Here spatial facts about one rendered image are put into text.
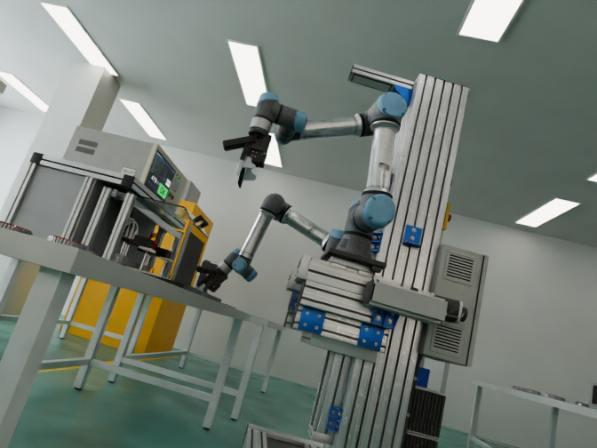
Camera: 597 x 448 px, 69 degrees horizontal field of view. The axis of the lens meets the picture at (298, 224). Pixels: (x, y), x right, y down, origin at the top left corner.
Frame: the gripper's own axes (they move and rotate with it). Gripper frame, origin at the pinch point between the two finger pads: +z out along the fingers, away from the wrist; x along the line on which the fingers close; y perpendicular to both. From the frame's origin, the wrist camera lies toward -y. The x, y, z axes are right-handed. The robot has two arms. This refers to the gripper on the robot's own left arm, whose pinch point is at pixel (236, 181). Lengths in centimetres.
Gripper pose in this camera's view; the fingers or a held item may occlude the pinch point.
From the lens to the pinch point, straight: 154.4
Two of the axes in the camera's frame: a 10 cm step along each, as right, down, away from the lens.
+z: -2.6, 9.4, -2.4
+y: 9.6, 2.7, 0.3
